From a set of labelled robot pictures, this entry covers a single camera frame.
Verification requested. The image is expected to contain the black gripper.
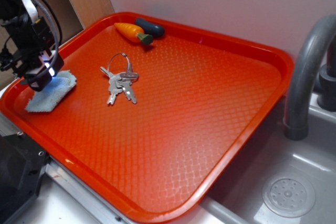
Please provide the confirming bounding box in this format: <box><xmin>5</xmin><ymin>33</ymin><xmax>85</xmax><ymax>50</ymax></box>
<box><xmin>1</xmin><ymin>17</ymin><xmax>64</xmax><ymax>92</ymax></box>

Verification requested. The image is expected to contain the light blue cloth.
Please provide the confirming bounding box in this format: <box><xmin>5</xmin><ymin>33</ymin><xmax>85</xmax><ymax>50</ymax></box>
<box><xmin>25</xmin><ymin>70</ymin><xmax>77</xmax><ymax>113</ymax></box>

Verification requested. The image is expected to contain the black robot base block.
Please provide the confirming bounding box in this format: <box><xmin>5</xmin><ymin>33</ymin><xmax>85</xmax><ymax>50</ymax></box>
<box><xmin>1</xmin><ymin>132</ymin><xmax>48</xmax><ymax>223</ymax></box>

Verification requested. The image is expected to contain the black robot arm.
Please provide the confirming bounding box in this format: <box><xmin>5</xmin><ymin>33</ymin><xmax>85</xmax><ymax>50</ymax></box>
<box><xmin>1</xmin><ymin>0</ymin><xmax>64</xmax><ymax>91</ymax></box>

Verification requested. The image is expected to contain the orange toy carrot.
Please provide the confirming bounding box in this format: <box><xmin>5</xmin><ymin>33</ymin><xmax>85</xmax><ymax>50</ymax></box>
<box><xmin>114</xmin><ymin>23</ymin><xmax>154</xmax><ymax>45</ymax></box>

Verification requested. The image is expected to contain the red plastic tray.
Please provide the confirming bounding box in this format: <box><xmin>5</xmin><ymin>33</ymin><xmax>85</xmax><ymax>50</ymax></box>
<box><xmin>1</xmin><ymin>13</ymin><xmax>293</xmax><ymax>223</ymax></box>

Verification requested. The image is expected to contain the dark grey curved toy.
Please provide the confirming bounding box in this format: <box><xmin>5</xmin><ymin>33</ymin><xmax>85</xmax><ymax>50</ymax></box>
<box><xmin>134</xmin><ymin>17</ymin><xmax>165</xmax><ymax>38</ymax></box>

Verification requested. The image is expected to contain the grey plastic sink basin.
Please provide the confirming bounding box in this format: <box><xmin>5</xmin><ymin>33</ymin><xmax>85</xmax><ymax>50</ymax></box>
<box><xmin>204</xmin><ymin>98</ymin><xmax>336</xmax><ymax>224</ymax></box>

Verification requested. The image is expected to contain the grey curved faucet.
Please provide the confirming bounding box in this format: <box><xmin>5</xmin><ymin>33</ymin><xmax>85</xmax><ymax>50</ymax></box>
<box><xmin>283</xmin><ymin>14</ymin><xmax>335</xmax><ymax>141</ymax></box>

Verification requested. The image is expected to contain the round sink drain strainer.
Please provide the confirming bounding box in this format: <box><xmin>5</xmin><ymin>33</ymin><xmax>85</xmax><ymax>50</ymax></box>
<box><xmin>262</xmin><ymin>173</ymin><xmax>316</xmax><ymax>218</ymax></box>

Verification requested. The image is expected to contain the silver key bunch on ring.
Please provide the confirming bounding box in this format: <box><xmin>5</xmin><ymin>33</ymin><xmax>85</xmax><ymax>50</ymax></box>
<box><xmin>100</xmin><ymin>52</ymin><xmax>139</xmax><ymax>105</ymax></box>

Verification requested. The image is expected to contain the grey braided cable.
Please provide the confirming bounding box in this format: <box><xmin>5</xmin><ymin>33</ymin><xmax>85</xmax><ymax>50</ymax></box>
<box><xmin>0</xmin><ymin>0</ymin><xmax>60</xmax><ymax>84</ymax></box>

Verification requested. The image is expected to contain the dark grey faucet handle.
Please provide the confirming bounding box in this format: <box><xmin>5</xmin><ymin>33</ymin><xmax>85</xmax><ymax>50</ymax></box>
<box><xmin>317</xmin><ymin>39</ymin><xmax>335</xmax><ymax>112</ymax></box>

